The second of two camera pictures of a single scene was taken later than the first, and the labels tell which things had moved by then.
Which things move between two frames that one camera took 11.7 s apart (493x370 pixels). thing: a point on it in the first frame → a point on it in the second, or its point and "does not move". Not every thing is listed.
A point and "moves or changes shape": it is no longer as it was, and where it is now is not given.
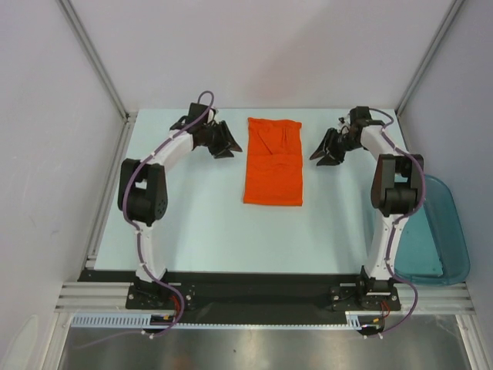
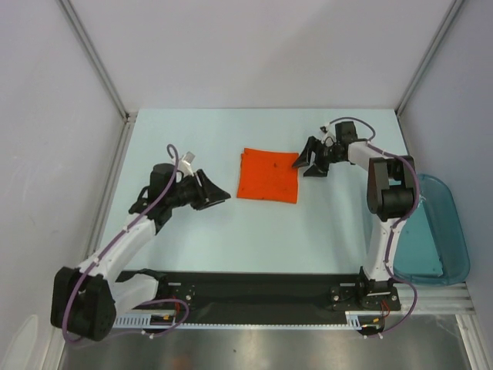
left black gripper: x=224 y=152 → x=208 y=194
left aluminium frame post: x=94 y=57 does not move
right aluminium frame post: x=453 y=11 does not move
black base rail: x=252 y=297 does not move
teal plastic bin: x=432 y=248 does not move
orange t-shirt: x=273 y=172 moves or changes shape
